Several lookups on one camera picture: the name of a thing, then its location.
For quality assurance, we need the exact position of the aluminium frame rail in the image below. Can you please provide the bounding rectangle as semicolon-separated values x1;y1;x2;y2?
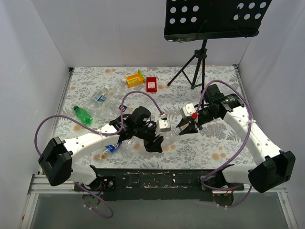
19;67;74;229

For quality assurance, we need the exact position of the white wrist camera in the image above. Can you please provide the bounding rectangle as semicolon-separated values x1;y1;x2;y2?
180;103;198;120
156;113;171;135

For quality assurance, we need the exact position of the red plastic bin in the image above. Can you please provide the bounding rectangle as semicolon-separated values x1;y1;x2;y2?
146;77;157;93

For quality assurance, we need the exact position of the black music stand tripod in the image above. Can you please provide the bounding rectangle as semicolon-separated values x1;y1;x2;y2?
164;0;271;89

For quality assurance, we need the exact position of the clear Pepsi bottle black cap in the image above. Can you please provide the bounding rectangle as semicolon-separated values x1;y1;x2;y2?
106;101;132;117

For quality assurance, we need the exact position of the green plastic bottle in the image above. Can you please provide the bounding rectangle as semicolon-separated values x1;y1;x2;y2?
73;105;93;126

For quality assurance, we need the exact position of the large clear crumpled bottle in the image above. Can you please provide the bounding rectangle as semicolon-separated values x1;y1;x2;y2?
83;100;113;120

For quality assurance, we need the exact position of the green plastic bin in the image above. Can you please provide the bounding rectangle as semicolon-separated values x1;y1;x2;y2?
138;69;145;81

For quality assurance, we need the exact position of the clear bottle blue cap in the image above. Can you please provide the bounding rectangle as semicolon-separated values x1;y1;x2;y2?
103;135;143;156

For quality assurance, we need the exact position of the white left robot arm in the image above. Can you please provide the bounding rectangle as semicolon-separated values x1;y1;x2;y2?
38;106;171;191

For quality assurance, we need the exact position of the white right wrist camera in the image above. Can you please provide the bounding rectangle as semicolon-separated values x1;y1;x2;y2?
180;103;198;120

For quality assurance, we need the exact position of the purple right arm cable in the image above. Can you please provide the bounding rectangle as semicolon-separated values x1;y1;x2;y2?
195;80;257;208

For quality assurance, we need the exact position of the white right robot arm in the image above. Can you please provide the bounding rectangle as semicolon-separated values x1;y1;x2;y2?
176;84;295;193

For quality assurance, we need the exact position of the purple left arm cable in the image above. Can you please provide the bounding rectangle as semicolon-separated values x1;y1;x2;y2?
35;91;165;219

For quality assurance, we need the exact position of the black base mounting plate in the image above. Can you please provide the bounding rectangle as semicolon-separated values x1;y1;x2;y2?
73;167;245;202

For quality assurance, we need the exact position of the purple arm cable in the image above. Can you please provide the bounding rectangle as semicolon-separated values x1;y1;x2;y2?
195;80;257;208
35;91;165;219

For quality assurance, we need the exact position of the large clear bottle white cap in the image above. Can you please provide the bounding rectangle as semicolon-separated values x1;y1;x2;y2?
107;79;127;109

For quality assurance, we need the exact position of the clear bottle green-blue label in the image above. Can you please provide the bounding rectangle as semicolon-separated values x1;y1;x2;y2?
91;86;109;104

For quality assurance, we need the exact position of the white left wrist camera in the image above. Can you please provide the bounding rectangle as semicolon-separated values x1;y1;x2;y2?
156;113;171;135

